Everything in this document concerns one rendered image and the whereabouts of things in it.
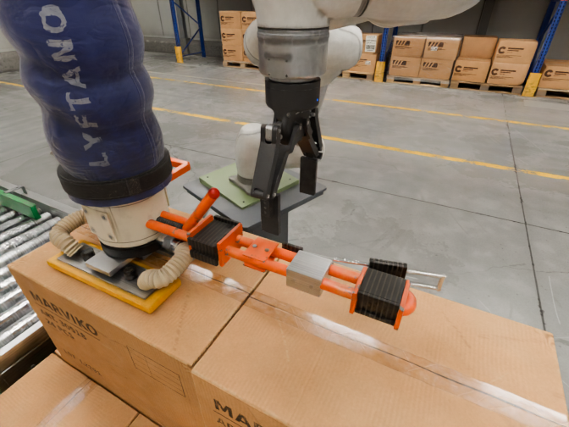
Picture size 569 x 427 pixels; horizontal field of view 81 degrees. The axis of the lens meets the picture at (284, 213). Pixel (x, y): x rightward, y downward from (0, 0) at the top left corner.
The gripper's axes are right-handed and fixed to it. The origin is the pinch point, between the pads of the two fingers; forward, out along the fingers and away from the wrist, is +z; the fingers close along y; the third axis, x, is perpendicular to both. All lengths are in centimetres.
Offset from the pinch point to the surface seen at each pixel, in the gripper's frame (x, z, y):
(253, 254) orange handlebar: -7.3, 12.7, 1.3
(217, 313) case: -14.0, 27.7, 6.7
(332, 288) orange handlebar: 9.1, 13.7, 1.6
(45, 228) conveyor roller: -149, 69, -22
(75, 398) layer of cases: -56, 68, 25
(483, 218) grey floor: 60, 122, -232
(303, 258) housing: 1.8, 12.6, -2.0
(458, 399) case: 33.2, 27.6, 2.5
